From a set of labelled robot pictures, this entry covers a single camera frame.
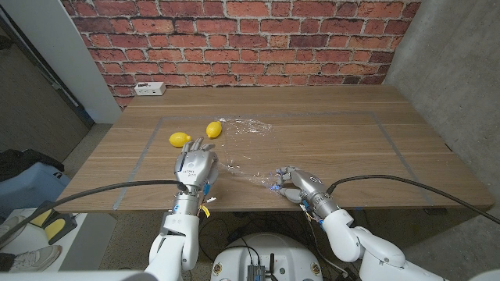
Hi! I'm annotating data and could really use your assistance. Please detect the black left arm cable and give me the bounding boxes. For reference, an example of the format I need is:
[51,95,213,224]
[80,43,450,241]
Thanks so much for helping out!
[0,179,189,245]

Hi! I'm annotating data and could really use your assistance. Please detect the red brick print backdrop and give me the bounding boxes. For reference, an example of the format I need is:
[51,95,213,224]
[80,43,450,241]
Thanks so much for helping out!
[60,0,423,110]

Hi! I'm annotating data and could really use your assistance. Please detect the white pillar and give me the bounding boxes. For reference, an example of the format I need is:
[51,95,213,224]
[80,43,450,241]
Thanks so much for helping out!
[0,0,123,125]

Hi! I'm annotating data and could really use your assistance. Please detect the yellow lemon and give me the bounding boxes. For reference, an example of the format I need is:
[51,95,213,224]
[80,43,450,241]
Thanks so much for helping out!
[169,132,192,148]
[205,120,223,139]

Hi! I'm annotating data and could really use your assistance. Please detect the white power strip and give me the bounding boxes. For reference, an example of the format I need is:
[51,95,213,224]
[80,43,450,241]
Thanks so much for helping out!
[134,81,167,97]

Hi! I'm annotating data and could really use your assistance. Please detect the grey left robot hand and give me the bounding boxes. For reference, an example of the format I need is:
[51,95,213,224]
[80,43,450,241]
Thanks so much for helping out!
[173,136,220,195]

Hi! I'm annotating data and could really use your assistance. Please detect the white sneaker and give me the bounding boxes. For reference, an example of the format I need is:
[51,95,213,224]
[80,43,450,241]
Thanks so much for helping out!
[0,244,63,273]
[0,215,28,249]

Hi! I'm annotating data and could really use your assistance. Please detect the yellow black foot pedal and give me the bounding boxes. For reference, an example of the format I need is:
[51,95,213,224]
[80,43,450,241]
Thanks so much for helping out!
[29,201,78,245]

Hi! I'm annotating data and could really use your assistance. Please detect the clear plastic wrap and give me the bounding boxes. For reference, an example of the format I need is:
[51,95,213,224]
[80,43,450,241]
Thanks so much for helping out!
[216,116,292,193]

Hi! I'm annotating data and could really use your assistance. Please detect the dark door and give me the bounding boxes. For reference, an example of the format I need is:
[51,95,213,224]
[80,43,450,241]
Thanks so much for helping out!
[0,23,95,163]

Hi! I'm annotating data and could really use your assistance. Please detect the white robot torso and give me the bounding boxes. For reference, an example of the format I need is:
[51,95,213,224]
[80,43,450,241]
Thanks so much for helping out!
[210,233,324,281]

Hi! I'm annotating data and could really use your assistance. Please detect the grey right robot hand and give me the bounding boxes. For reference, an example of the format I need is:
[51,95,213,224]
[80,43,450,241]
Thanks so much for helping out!
[272,165,330,207]

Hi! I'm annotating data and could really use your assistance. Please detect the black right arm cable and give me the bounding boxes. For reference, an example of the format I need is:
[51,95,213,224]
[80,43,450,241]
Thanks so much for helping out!
[326,174,500,226]

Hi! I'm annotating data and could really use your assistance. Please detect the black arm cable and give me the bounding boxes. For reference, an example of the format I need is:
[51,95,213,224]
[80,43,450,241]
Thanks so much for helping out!
[326,174,500,226]
[0,179,189,245]

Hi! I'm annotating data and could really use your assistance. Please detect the grey electronics box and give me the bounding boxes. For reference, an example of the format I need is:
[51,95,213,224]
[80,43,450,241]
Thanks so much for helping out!
[246,264,267,281]

